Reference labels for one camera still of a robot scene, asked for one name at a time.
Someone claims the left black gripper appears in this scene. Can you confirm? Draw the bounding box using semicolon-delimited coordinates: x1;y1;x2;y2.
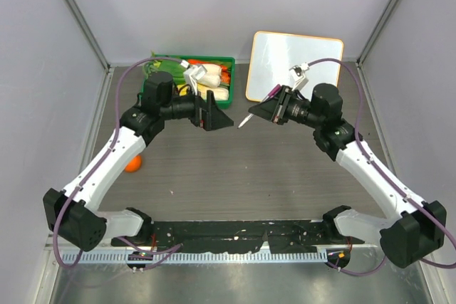
160;83;233;130

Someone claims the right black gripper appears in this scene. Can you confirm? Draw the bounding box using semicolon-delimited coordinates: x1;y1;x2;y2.
250;85;323;130

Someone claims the pink whiteboard marker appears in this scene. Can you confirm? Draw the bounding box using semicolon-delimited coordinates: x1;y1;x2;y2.
237;84;281;129

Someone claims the orange framed whiteboard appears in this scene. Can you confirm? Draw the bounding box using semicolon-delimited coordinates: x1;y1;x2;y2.
245;31;344;102

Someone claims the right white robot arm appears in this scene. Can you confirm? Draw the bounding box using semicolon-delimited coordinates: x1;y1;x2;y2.
249;83;447;268

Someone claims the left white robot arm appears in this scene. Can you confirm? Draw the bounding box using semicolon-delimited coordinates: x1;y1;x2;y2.
43;71;234;251

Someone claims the yellow cabbage toy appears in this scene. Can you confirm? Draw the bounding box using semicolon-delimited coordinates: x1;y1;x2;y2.
177;84;229;101

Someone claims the green plastic tray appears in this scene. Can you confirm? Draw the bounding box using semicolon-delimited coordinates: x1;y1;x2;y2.
140;55;237;110

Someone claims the green bok choy toy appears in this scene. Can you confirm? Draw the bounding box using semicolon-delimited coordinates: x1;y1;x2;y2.
154;60;185;78

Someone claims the green bean bundle toy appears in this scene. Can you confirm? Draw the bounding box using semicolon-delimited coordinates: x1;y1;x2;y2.
142;59;162;79

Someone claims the orange fruit toy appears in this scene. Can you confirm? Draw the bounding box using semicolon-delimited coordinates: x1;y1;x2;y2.
124;155;143;173

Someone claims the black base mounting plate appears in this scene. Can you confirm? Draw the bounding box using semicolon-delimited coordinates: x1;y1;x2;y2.
110;219;361;254

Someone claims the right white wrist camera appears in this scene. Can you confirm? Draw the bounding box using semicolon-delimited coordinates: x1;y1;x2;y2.
289;63;309;91

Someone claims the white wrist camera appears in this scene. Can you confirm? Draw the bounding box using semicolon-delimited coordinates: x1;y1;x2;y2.
289;63;309;91
180;60;207;95

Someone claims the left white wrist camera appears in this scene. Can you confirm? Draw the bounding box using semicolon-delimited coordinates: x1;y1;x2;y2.
180;60;207;95

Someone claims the aluminium rail with cable duct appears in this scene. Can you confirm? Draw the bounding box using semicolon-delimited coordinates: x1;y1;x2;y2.
44;218;428;266

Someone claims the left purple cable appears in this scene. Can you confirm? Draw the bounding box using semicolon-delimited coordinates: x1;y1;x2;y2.
51;56;190;269

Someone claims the purple cable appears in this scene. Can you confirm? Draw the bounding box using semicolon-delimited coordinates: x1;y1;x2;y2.
308;57;456;269
51;56;190;269

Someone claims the right aluminium frame post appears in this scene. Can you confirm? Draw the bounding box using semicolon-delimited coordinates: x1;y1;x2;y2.
356;0;401;66

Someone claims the aluminium frame post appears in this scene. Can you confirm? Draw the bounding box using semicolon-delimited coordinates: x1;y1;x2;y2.
63;0;110;71
356;0;401;66

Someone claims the left aluminium frame post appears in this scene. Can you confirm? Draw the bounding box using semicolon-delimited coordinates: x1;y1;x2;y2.
63;0;110;71

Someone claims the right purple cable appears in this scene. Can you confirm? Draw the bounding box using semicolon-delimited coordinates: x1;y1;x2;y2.
308;57;456;269

